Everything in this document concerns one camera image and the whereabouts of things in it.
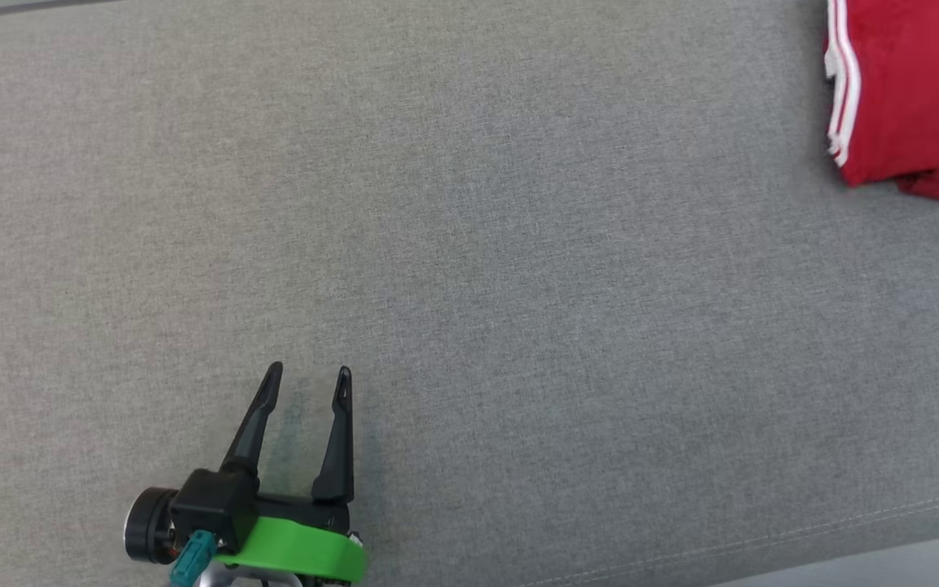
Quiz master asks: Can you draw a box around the teal left camera cable plug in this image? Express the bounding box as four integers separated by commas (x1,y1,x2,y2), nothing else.
170,528,218,587

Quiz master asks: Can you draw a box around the red and white jersey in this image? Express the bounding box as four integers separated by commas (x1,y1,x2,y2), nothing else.
823,0,939,190

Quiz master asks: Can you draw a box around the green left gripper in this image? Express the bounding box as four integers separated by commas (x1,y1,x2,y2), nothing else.
219,361,369,585

